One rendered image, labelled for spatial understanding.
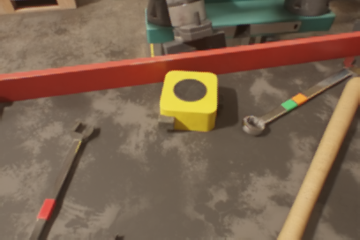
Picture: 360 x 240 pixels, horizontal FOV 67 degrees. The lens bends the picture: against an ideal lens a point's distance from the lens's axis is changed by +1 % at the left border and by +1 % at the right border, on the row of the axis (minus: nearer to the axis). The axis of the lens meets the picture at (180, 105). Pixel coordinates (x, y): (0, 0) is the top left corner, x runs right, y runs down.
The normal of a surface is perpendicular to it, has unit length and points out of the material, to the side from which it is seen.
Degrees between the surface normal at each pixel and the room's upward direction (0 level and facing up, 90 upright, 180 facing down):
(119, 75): 90
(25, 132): 0
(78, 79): 90
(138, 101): 0
